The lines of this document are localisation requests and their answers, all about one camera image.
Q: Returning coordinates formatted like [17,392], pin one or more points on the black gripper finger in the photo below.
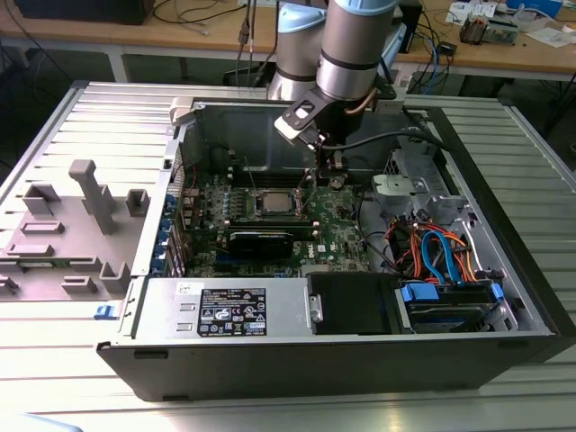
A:
[338,161]
[324,163]

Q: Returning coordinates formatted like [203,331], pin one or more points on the silver CPU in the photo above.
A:
[276,201]

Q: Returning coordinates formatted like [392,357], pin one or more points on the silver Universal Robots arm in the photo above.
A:
[351,54]

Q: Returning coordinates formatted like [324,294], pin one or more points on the metal locking lever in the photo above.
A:
[251,177]
[310,200]

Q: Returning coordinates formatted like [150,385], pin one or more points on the black RAM slot bank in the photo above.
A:
[270,223]
[270,176]

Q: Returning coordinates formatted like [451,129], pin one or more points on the CPU socket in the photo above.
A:
[258,208]

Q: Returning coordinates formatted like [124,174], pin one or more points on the blue expansion slot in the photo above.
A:
[222,261]

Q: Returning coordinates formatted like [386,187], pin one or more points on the round coin battery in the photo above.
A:
[337,183]

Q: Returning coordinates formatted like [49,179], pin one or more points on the green motherboard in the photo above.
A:
[333,211]

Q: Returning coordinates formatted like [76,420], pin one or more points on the silver drive cage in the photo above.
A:
[396,189]

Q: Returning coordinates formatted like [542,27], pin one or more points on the pale blue teach pendant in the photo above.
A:
[397,45]

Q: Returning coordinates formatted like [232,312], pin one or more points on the black graphics card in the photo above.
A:
[258,246]

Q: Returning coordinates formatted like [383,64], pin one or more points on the black upright box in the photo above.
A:
[413,27]

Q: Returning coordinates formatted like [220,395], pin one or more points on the small black adapter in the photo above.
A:
[447,47]

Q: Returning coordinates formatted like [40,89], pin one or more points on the black plastic shroud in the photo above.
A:
[351,303]

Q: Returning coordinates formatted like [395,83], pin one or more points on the silver case latch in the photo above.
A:
[182,110]

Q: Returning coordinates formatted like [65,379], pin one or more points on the hard disk in blue carrier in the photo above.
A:
[418,294]

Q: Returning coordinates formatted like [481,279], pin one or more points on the brown coil transformer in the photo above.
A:
[472,31]

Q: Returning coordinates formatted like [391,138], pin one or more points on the white printed leaflet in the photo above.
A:
[468,9]

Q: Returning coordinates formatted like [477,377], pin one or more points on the small green circuit board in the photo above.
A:
[501,31]

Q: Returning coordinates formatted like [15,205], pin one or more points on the black PC case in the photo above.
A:
[270,369]

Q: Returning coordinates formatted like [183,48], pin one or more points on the silver power supply unit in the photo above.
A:
[157,310]

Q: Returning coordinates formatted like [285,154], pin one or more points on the white paper sheets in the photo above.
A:
[546,36]

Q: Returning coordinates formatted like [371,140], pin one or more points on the blue cardboard box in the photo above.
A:
[540,6]

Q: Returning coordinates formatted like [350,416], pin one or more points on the blue plastic clip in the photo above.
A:
[105,312]

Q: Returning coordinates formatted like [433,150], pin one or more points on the grey parts rack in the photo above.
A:
[67,234]

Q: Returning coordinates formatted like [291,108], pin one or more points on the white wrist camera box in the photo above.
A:
[288,130]

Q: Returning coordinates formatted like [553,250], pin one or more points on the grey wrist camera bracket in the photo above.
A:
[391,105]

